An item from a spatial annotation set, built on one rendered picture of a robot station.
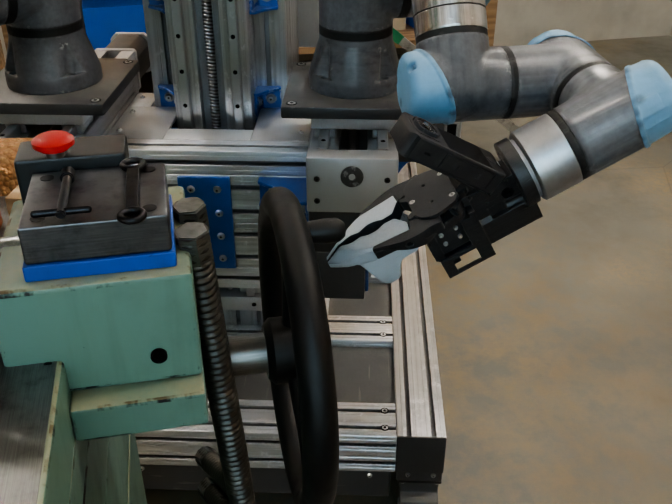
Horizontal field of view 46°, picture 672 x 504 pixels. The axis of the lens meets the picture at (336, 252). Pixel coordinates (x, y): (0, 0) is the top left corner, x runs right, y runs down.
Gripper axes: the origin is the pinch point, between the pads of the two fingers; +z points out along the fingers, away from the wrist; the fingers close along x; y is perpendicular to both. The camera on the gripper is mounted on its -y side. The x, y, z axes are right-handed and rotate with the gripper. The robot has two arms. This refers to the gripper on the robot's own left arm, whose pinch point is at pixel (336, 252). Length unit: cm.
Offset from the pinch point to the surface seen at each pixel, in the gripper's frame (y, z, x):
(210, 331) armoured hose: -11.3, 8.6, -16.6
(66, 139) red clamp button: -27.2, 10.0, -9.2
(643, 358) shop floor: 123, -38, 65
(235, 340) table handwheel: -4.9, 9.8, -11.0
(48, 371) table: -18.2, 17.5, -21.0
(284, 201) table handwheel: -13.6, -0.5, -9.1
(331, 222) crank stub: -4.0, -1.4, -0.9
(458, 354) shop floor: 102, 2, 75
